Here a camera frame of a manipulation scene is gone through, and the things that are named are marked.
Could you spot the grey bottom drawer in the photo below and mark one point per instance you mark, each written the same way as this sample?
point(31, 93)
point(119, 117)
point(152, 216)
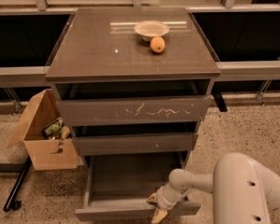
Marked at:
point(118, 185)

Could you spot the grey drawer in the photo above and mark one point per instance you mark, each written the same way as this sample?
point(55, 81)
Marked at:
point(132, 144)
point(118, 185)
point(133, 111)

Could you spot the black metal floor stand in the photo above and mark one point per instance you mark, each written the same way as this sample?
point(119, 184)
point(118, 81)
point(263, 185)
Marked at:
point(22, 169)

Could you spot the black table leg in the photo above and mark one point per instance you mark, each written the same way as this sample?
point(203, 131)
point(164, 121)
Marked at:
point(219, 101)

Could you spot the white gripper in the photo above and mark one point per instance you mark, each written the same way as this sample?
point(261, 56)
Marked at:
point(165, 198)

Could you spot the white bowl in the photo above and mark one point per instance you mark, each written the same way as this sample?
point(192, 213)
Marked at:
point(150, 29)

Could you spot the grey top drawer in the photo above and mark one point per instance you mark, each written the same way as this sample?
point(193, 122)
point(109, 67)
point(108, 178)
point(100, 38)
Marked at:
point(133, 111)

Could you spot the green snack packet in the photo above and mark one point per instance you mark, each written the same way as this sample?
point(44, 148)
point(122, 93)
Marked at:
point(53, 130)

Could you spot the grey drawer cabinet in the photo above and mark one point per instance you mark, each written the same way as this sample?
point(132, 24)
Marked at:
point(102, 57)

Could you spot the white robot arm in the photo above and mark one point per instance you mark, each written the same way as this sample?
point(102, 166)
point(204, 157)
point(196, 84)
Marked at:
point(244, 191)

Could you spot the open cardboard box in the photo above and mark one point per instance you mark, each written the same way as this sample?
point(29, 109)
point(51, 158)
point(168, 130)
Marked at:
point(45, 154)

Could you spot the orange fruit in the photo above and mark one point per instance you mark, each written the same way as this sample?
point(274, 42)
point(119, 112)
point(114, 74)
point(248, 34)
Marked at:
point(157, 44)

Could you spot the grey middle drawer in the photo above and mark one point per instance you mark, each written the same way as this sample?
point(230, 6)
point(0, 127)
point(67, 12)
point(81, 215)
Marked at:
point(132, 144)

